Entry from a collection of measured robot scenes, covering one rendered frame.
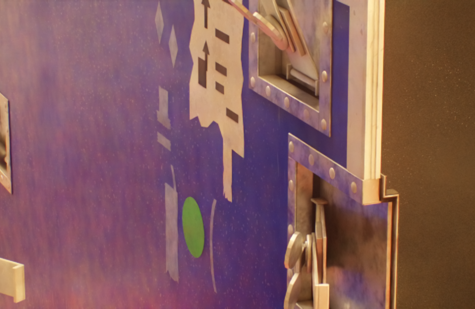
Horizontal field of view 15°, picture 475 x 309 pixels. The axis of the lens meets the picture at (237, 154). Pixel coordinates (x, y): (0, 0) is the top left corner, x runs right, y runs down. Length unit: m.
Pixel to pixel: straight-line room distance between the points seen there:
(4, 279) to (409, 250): 1.23
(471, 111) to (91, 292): 0.77
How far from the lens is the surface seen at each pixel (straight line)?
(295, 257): 1.07
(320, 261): 1.08
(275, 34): 1.07
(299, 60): 1.12
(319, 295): 1.02
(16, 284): 1.05
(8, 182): 1.84
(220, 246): 1.27
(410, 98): 2.18
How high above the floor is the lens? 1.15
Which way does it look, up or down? 17 degrees down
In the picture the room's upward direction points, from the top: straight up
